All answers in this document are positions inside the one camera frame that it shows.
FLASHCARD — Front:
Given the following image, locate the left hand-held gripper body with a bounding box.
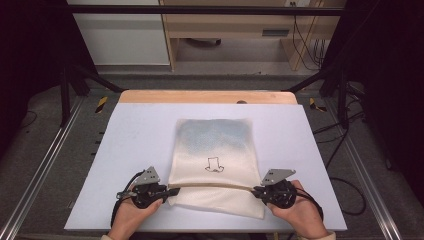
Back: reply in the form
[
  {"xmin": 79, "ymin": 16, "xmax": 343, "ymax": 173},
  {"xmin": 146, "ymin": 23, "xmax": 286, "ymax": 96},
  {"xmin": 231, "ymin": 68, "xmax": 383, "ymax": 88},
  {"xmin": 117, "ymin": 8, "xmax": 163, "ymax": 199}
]
[{"xmin": 130, "ymin": 166, "xmax": 170, "ymax": 210}]

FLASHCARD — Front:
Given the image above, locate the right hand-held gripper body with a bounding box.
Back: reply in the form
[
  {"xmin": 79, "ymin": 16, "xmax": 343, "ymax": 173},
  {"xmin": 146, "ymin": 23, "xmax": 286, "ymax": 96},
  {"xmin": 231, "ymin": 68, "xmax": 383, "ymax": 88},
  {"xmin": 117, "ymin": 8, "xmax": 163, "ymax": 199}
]
[{"xmin": 259, "ymin": 168, "xmax": 298, "ymax": 210}]

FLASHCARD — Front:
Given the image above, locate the cream mesh laundry bag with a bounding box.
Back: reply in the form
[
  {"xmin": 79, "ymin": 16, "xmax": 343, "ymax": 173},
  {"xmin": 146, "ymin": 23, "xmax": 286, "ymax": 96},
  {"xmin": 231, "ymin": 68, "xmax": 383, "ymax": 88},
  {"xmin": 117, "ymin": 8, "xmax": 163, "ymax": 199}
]
[{"xmin": 167, "ymin": 118, "xmax": 266, "ymax": 220}]

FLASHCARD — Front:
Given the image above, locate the person's left hand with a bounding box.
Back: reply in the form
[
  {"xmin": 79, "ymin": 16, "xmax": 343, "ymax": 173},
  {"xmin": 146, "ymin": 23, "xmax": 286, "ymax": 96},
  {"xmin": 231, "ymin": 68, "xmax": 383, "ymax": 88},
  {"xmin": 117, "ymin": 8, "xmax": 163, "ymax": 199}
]
[{"xmin": 107, "ymin": 184, "xmax": 164, "ymax": 240}]

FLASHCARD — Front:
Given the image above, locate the person's right hand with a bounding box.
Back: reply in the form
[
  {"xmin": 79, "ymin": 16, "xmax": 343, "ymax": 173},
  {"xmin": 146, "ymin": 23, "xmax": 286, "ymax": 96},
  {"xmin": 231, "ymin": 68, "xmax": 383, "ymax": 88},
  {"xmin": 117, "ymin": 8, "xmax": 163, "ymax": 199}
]
[{"xmin": 266, "ymin": 179, "xmax": 330, "ymax": 240}]

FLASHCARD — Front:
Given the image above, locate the white foam board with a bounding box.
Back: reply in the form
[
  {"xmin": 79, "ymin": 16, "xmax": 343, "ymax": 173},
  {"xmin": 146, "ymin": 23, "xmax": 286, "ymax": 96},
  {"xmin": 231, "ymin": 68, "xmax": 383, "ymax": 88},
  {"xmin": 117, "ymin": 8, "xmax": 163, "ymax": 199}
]
[{"xmin": 63, "ymin": 102, "xmax": 348, "ymax": 233}]

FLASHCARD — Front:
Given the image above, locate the wooden table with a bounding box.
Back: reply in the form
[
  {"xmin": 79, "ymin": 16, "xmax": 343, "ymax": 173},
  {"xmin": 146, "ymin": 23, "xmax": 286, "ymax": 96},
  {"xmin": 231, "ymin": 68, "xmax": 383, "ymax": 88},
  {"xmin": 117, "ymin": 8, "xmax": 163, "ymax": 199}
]
[{"xmin": 118, "ymin": 89, "xmax": 299, "ymax": 105}]

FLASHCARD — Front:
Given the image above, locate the yellow black tape marker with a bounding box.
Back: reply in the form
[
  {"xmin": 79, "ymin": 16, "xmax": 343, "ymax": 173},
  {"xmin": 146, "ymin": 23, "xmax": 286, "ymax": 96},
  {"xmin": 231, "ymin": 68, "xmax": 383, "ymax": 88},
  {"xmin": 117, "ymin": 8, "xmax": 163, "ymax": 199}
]
[
  {"xmin": 95, "ymin": 96, "xmax": 109, "ymax": 115},
  {"xmin": 308, "ymin": 97, "xmax": 328, "ymax": 113}
]

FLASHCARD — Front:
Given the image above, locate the black metal stand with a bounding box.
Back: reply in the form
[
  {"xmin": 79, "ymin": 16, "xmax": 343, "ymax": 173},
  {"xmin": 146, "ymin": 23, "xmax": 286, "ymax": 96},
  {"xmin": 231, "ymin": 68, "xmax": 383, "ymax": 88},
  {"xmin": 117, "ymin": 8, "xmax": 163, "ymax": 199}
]
[
  {"xmin": 59, "ymin": 63, "xmax": 125, "ymax": 128},
  {"xmin": 285, "ymin": 64, "xmax": 350, "ymax": 130}
]

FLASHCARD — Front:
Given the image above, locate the black curtain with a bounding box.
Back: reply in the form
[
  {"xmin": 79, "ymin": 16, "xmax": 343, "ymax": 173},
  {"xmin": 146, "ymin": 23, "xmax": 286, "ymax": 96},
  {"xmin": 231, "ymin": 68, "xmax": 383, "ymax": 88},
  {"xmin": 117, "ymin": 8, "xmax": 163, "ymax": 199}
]
[
  {"xmin": 0, "ymin": 0, "xmax": 98, "ymax": 159},
  {"xmin": 322, "ymin": 0, "xmax": 424, "ymax": 204}
]

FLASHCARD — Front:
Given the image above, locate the grey desk label strip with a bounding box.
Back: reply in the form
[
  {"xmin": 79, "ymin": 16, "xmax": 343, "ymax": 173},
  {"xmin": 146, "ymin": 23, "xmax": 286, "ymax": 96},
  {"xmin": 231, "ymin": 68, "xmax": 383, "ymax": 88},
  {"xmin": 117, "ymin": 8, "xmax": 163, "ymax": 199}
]
[{"xmin": 261, "ymin": 29, "xmax": 291, "ymax": 37}]

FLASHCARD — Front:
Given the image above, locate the white cabinet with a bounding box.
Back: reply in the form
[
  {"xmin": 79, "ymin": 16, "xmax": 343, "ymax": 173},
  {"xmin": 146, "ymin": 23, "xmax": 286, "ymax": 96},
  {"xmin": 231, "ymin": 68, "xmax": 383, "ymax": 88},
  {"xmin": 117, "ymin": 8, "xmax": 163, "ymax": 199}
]
[{"xmin": 66, "ymin": 0, "xmax": 171, "ymax": 66}]

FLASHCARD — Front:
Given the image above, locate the light wooden desk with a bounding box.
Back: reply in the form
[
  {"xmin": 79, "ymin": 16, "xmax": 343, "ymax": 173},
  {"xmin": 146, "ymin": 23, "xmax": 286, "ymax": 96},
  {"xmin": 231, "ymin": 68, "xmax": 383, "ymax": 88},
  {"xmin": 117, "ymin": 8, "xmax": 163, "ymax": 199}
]
[{"xmin": 159, "ymin": 0, "xmax": 348, "ymax": 72}]

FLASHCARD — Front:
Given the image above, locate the left hand-held gripper black cable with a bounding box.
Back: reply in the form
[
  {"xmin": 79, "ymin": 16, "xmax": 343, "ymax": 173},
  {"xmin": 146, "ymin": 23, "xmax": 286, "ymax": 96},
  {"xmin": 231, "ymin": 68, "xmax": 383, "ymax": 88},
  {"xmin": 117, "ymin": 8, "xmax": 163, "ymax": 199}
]
[{"xmin": 110, "ymin": 170, "xmax": 147, "ymax": 229}]

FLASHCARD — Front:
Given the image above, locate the hand-held gripper black cable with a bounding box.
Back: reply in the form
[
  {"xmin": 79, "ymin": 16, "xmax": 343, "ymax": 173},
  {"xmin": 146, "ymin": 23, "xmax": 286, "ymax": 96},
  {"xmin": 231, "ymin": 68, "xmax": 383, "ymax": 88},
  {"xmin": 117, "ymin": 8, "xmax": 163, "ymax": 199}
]
[
  {"xmin": 294, "ymin": 187, "xmax": 325, "ymax": 224},
  {"xmin": 110, "ymin": 170, "xmax": 147, "ymax": 229}
]

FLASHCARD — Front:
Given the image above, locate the right hand-held gripper black cable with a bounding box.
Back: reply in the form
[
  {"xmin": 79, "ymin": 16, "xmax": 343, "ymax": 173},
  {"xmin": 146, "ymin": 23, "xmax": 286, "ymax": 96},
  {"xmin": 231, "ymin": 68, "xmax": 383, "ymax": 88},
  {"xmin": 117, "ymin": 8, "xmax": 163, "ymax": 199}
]
[{"xmin": 294, "ymin": 187, "xmax": 325, "ymax": 224}]

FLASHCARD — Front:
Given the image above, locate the black floor cable loop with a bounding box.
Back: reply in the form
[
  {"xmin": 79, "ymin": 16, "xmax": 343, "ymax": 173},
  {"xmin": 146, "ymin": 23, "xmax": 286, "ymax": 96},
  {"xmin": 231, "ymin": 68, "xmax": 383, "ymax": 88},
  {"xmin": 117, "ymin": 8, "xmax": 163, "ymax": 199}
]
[{"xmin": 313, "ymin": 111, "xmax": 368, "ymax": 217}]

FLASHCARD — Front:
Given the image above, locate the aluminium rail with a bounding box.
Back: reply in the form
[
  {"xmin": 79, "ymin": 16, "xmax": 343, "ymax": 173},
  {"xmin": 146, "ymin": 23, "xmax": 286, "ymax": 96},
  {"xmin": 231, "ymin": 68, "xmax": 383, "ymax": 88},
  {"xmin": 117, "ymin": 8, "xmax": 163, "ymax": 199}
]
[
  {"xmin": 324, "ymin": 97, "xmax": 404, "ymax": 240},
  {"xmin": 0, "ymin": 96, "xmax": 85, "ymax": 240}
]

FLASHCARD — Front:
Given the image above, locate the thin black floor cable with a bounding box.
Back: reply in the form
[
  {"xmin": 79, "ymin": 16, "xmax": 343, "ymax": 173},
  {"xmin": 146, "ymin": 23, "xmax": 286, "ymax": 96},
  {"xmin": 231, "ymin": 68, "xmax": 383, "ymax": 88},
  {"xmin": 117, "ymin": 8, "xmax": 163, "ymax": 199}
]
[{"xmin": 18, "ymin": 109, "xmax": 38, "ymax": 130}]

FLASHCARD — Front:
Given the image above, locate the bundle of desk cables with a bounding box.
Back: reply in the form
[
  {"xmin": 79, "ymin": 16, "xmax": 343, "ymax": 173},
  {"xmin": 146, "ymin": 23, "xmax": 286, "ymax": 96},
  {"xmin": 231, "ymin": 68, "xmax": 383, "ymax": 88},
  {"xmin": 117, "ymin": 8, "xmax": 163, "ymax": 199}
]
[{"xmin": 291, "ymin": 2, "xmax": 327, "ymax": 72}]

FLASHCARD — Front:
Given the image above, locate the black horizontal frame bar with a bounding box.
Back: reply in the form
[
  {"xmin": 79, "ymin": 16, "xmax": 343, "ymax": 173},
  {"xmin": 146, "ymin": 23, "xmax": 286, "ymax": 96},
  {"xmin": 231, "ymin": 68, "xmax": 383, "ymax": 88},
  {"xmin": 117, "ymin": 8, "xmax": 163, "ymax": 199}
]
[{"xmin": 66, "ymin": 4, "xmax": 346, "ymax": 17}]

